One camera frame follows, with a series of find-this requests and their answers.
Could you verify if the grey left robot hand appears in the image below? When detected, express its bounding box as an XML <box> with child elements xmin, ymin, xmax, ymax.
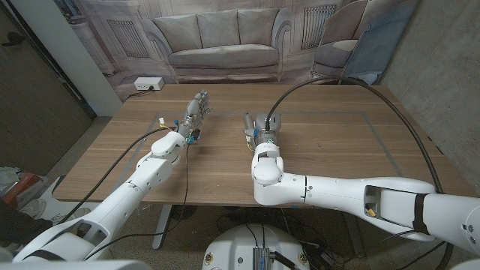
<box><xmin>175</xmin><ymin>88</ymin><xmax>213</xmax><ymax>146</ymax></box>

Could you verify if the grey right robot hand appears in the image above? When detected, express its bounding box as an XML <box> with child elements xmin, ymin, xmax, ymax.
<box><xmin>243</xmin><ymin>114</ymin><xmax>283</xmax><ymax>150</ymax></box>

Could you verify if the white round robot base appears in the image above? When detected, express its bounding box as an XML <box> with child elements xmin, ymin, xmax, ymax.
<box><xmin>202</xmin><ymin>223</ymin><xmax>311</xmax><ymax>270</ymax></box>

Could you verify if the white power outlet box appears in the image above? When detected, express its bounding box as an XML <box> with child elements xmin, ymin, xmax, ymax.
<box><xmin>133</xmin><ymin>76</ymin><xmax>165</xmax><ymax>92</ymax></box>

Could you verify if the white table leg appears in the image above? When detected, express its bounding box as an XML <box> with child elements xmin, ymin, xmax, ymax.
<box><xmin>151</xmin><ymin>204</ymin><xmax>173</xmax><ymax>251</ymax></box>

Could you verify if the silver electronics box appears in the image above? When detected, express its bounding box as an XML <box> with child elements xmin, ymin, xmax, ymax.
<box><xmin>251</xmin><ymin>246</ymin><xmax>272</xmax><ymax>270</ymax></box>

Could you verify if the black connector plug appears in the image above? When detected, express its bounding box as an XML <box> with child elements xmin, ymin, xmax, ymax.
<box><xmin>269</xmin><ymin>250</ymin><xmax>297</xmax><ymax>270</ymax></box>

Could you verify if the grey table leg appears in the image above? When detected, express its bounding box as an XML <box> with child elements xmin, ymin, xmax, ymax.
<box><xmin>343</xmin><ymin>211</ymin><xmax>367</xmax><ymax>259</ymax></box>

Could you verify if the grey blue leaning panel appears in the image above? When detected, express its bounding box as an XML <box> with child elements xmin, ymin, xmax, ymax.
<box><xmin>339</xmin><ymin>0</ymin><xmax>419</xmax><ymax>86</ymax></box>

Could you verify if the dark textured door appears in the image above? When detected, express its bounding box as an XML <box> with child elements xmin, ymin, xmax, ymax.
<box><xmin>0</xmin><ymin>7</ymin><xmax>95</xmax><ymax>177</ymax></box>

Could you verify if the white floor board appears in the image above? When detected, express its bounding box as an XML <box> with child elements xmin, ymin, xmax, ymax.
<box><xmin>37</xmin><ymin>175</ymin><xmax>102</xmax><ymax>226</ymax></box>

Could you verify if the white sneaker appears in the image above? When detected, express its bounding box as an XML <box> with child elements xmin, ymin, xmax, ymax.
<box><xmin>18</xmin><ymin>198</ymin><xmax>48</xmax><ymax>221</ymax></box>
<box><xmin>50</xmin><ymin>208</ymin><xmax>93</xmax><ymax>228</ymax></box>

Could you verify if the orange box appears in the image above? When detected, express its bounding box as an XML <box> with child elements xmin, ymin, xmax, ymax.
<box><xmin>0</xmin><ymin>172</ymin><xmax>42</xmax><ymax>206</ymax></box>

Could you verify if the white crumpled plastic bag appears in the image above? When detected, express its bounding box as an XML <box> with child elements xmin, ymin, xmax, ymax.
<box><xmin>0</xmin><ymin>166</ymin><xmax>22</xmax><ymax>188</ymax></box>

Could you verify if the black cloth bundle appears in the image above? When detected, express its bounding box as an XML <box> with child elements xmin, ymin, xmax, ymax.
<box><xmin>0</xmin><ymin>202</ymin><xmax>53</xmax><ymax>247</ymax></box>

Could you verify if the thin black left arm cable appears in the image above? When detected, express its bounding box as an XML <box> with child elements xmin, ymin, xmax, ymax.
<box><xmin>84</xmin><ymin>142</ymin><xmax>191</xmax><ymax>262</ymax></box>

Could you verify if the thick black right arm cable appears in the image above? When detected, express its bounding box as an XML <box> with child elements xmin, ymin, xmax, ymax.
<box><xmin>264</xmin><ymin>76</ymin><xmax>455</xmax><ymax>270</ymax></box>

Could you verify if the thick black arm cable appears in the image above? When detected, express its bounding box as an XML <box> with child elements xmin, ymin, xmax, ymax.
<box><xmin>264</xmin><ymin>76</ymin><xmax>455</xmax><ymax>270</ymax></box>
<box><xmin>58</xmin><ymin>127</ymin><xmax>172</xmax><ymax>225</ymax></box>

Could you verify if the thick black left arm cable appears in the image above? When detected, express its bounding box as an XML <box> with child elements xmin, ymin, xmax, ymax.
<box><xmin>58</xmin><ymin>127</ymin><xmax>172</xmax><ymax>225</ymax></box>

